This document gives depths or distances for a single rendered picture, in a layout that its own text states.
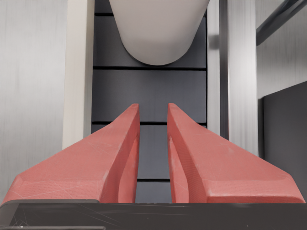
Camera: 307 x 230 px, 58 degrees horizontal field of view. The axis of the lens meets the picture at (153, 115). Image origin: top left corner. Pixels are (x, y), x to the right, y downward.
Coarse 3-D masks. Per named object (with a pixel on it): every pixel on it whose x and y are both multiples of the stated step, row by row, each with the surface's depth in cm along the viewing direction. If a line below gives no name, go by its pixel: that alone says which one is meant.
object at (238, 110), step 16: (224, 0) 12; (240, 0) 11; (224, 16) 11; (240, 16) 11; (224, 32) 11; (240, 32) 11; (224, 48) 11; (240, 48) 11; (224, 64) 11; (240, 64) 11; (256, 64) 11; (224, 80) 11; (240, 80) 11; (256, 80) 11; (224, 96) 11; (240, 96) 11; (256, 96) 11; (224, 112) 11; (240, 112) 11; (256, 112) 11; (224, 128) 11; (240, 128) 11; (256, 128) 11; (240, 144) 11; (256, 144) 11
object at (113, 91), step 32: (96, 0) 20; (96, 32) 19; (96, 64) 19; (128, 64) 19; (192, 64) 19; (96, 96) 19; (128, 96) 19; (160, 96) 19; (192, 96) 19; (96, 128) 19; (160, 128) 19; (160, 160) 19; (160, 192) 19
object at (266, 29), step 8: (288, 0) 17; (296, 0) 17; (304, 0) 16; (280, 8) 18; (288, 8) 18; (296, 8) 17; (272, 16) 20; (280, 16) 19; (288, 16) 18; (264, 24) 21; (272, 24) 20; (280, 24) 20; (256, 32) 23; (264, 32) 22; (272, 32) 21; (256, 40) 23; (264, 40) 23
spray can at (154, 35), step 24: (120, 0) 11; (144, 0) 10; (168, 0) 10; (192, 0) 10; (120, 24) 14; (144, 24) 12; (168, 24) 12; (192, 24) 13; (144, 48) 16; (168, 48) 15
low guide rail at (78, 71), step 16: (80, 0) 16; (80, 16) 16; (80, 32) 16; (80, 48) 16; (80, 64) 16; (80, 80) 16; (64, 96) 16; (80, 96) 16; (64, 112) 15; (80, 112) 15; (64, 128) 15; (80, 128) 15; (64, 144) 15
